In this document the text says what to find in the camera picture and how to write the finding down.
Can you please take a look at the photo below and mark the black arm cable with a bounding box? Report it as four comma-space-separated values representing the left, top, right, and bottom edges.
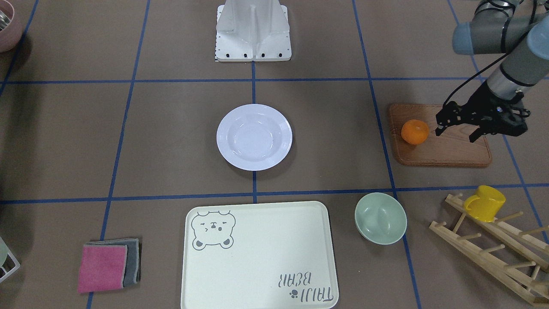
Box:
442, 13, 537, 113

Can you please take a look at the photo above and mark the wooden cutting board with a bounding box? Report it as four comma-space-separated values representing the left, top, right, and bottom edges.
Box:
387, 103, 492, 168

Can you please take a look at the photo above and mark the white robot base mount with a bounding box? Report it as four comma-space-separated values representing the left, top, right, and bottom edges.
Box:
214, 0, 292, 62

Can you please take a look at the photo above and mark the white wire cup rack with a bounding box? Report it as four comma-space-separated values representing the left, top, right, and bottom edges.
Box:
0, 248, 21, 283

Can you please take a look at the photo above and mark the white ceramic plate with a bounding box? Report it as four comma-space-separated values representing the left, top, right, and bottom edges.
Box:
216, 103, 293, 171

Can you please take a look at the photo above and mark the pink folded cloth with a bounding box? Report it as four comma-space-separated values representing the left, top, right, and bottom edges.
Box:
77, 244, 128, 294

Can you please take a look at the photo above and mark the light green bowl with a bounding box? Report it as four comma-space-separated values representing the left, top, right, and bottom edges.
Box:
354, 192, 408, 245

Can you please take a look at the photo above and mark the cream bear tray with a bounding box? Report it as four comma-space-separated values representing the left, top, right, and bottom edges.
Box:
181, 201, 339, 309

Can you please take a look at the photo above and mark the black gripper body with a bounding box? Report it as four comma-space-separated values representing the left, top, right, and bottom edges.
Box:
459, 81, 529, 137

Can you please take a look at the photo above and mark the wooden cup drying rack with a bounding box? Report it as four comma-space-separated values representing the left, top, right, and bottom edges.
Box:
429, 194, 549, 309

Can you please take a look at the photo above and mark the orange fruit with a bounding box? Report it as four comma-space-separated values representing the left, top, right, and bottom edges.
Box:
401, 119, 430, 145

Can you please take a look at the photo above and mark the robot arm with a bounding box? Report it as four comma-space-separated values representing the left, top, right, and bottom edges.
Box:
435, 0, 549, 142

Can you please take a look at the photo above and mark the pink bowl with spoon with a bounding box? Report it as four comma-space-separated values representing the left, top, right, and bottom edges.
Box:
0, 0, 23, 53

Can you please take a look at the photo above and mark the yellow plastic cup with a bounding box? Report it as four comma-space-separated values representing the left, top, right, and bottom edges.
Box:
463, 185, 507, 222

